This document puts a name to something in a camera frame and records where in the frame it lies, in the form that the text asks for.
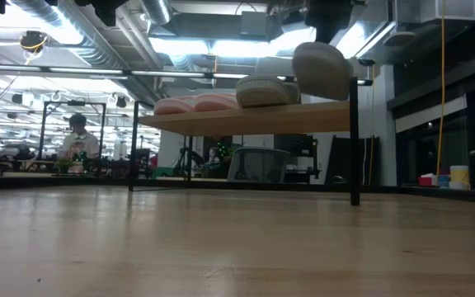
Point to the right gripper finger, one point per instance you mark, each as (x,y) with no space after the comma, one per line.
(327,33)

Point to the grey foam slide sandal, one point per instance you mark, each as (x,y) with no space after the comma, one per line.
(322,72)
(264,92)

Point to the pink foam slide sandal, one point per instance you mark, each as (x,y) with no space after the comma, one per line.
(173,106)
(217,102)

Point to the grey ceiling box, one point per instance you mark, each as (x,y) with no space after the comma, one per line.
(254,22)

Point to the black round ceiling device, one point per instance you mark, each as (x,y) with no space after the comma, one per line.
(33,41)

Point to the long led light bar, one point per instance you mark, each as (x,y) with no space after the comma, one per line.
(167,74)

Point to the black upright panel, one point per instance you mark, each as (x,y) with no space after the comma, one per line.
(340,161)

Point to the person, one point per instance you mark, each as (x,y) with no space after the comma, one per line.
(80,144)

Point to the grey mesh office chair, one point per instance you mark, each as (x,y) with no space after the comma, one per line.
(258,165)

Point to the red box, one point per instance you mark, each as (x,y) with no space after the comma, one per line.
(426,180)

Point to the yellow and white container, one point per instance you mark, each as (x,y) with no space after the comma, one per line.
(459,177)

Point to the round silver ventilation duct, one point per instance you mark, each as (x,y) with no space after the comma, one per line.
(157,10)

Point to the black background rig frame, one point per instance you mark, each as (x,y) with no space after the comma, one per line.
(74,103)

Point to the black aluminium table frame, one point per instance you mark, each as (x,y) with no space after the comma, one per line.
(262,186)

